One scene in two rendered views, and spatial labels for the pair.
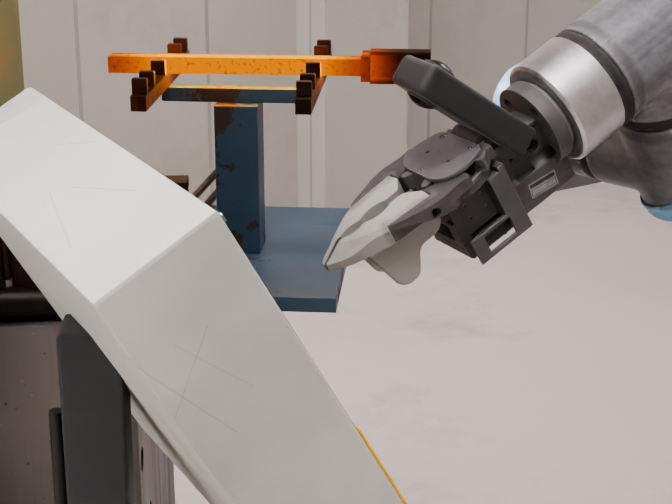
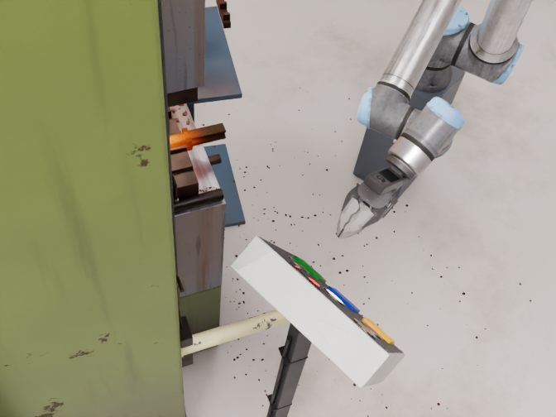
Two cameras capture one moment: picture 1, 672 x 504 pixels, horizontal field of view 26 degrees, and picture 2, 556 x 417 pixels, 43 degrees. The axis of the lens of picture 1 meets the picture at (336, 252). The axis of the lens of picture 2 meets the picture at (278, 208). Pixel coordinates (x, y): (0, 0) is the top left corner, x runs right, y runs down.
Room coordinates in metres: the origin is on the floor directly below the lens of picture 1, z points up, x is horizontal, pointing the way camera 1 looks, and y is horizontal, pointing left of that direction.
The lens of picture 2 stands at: (0.36, 0.50, 2.36)
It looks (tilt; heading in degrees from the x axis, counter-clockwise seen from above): 56 degrees down; 334
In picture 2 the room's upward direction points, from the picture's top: 9 degrees clockwise
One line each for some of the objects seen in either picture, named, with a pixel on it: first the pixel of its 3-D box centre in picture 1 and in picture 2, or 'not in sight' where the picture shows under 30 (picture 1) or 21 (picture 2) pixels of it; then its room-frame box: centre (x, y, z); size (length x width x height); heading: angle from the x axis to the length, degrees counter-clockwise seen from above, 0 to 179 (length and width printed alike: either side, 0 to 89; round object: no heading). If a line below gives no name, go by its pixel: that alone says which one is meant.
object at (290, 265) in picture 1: (241, 253); (182, 55); (1.96, 0.13, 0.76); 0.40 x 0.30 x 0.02; 175
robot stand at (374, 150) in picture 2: not in sight; (405, 127); (1.83, -0.72, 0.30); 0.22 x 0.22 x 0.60; 33
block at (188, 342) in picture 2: not in sight; (183, 332); (1.02, 0.37, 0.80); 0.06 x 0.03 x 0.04; 2
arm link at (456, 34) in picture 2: not in sight; (442, 34); (1.83, -0.72, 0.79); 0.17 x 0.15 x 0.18; 43
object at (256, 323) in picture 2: not in sight; (258, 323); (1.07, 0.15, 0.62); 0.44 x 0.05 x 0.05; 92
